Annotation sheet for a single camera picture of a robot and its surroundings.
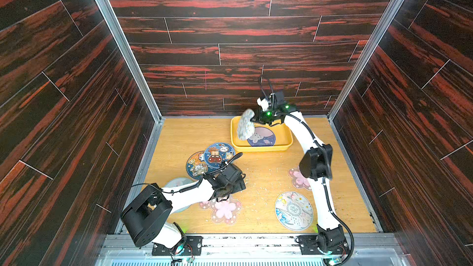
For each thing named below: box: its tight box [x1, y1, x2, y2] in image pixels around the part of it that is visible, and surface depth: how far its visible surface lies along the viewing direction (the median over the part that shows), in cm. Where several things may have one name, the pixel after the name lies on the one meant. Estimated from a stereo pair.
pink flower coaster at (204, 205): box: [198, 200, 211, 210], surface depth 86 cm
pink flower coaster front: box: [209, 195, 243, 225], surface depth 84 cm
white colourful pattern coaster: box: [274, 190, 314, 232], surface depth 84 cm
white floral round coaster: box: [237, 108, 255, 141], surface depth 98 cm
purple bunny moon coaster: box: [246, 126, 277, 147], surface depth 110 cm
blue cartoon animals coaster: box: [185, 150, 209, 180], surface depth 101 cm
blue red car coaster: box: [203, 142, 236, 169], surface depth 106 cm
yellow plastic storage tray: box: [230, 115, 294, 153], surface depth 106 cm
